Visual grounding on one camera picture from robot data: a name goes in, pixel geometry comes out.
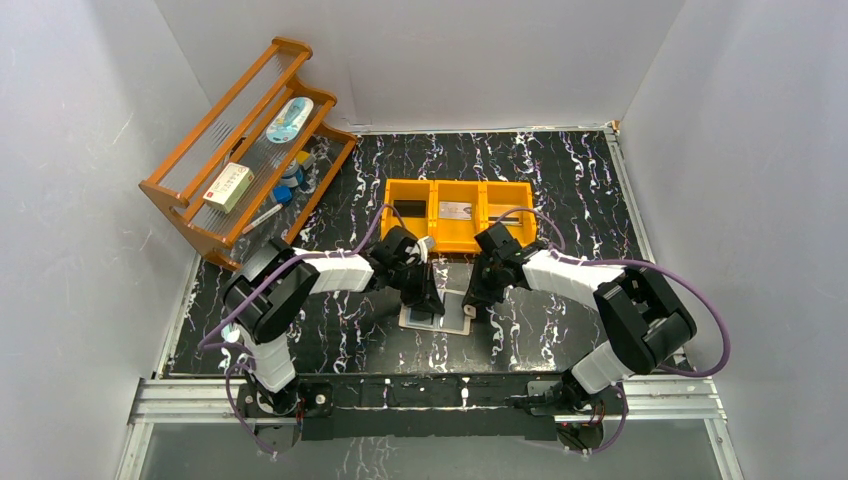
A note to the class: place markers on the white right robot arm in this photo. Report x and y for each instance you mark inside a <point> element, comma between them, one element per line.
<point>643,318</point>

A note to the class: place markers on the light blue oval case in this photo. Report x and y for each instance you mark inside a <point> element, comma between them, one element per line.
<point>289,121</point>

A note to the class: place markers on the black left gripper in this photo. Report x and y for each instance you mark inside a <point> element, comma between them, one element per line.
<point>416,279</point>

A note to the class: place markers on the yellow small block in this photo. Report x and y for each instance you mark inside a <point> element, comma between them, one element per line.
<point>305,159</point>

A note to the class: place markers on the blue white tape roll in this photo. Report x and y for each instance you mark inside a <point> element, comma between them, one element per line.
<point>293,176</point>

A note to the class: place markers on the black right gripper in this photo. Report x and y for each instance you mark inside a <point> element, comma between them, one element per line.
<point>485,278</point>

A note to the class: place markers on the orange wooden shelf rack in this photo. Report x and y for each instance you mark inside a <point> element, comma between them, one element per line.
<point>234,132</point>

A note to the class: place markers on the yellow three-compartment plastic tray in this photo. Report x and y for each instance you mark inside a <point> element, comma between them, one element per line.
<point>489,199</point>

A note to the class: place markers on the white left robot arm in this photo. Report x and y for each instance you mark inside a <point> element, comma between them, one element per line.
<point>267,294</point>

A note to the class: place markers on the white marker pen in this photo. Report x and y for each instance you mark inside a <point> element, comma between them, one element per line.
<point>262,218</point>

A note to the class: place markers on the black card in tray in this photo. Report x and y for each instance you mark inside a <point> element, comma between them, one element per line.
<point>412,209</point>

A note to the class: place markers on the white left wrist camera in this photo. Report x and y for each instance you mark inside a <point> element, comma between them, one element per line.
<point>419,252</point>

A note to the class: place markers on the silver card in tray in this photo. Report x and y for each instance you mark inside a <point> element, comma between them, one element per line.
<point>449,210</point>

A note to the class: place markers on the blue cube block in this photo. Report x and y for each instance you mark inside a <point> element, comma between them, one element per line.
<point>282,195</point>

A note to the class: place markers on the white red-print box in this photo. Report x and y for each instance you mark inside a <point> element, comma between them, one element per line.
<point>228,187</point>

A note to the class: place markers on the black credit card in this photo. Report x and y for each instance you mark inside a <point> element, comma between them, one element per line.
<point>419,319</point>

